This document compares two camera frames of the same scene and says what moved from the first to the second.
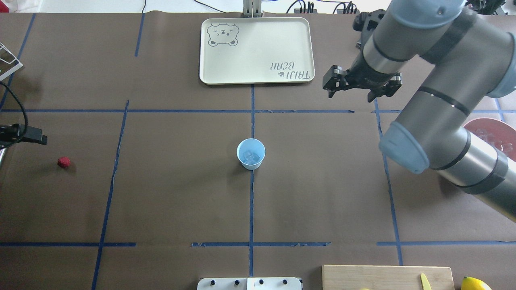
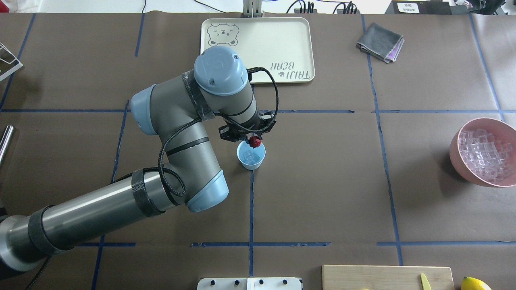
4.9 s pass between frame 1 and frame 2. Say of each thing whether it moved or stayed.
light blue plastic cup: stayed
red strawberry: moved
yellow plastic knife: stayed
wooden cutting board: stayed
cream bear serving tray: stayed
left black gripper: moved
